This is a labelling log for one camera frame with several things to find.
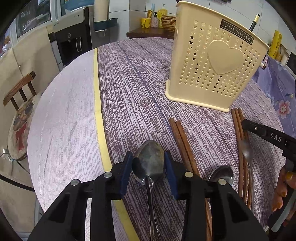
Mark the floral purple cloth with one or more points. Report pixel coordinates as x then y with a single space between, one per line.
279 87

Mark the yellow soap bottle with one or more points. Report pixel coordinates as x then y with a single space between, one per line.
161 12

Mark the cream plastic utensil holder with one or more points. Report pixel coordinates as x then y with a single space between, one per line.
213 58

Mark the metal spoon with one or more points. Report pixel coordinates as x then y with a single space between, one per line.
248 155
222 172
147 169

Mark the woven basin sink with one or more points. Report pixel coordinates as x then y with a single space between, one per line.
168 23

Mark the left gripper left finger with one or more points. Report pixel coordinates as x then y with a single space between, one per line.
66 217

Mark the black chopstick gold band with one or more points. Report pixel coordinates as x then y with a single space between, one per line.
254 23

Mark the beige cloth cover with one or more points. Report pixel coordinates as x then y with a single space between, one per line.
32 53

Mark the yellow cup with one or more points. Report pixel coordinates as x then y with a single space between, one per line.
145 23

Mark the water dispenser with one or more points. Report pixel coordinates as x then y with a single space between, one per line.
72 33

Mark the purple patterned tablecloth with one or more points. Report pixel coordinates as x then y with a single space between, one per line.
111 100

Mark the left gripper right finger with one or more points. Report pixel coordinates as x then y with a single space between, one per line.
231 218

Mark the dark wooden counter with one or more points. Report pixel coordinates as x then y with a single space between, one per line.
150 33

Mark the wooden chair cat cushion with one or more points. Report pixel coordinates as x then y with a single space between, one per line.
25 100

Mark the right hand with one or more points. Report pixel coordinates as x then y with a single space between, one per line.
286 178

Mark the yellow roll package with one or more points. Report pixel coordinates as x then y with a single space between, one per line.
275 44

